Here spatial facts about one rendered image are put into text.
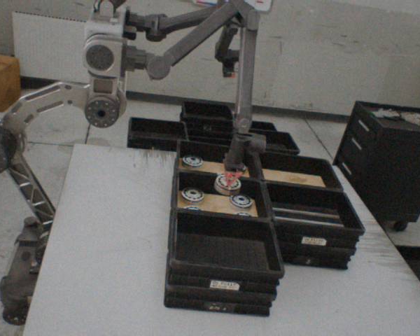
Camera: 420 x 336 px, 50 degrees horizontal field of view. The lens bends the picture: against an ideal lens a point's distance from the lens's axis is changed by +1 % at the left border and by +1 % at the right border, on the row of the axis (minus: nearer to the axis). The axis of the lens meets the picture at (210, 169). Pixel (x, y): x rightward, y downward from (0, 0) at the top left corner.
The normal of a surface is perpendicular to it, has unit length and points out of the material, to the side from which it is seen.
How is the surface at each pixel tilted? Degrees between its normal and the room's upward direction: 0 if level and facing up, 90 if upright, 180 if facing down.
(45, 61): 90
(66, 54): 90
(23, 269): 0
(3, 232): 0
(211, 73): 90
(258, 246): 0
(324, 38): 90
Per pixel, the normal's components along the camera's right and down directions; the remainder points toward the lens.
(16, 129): 0.13, 0.53
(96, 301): 0.17, -0.85
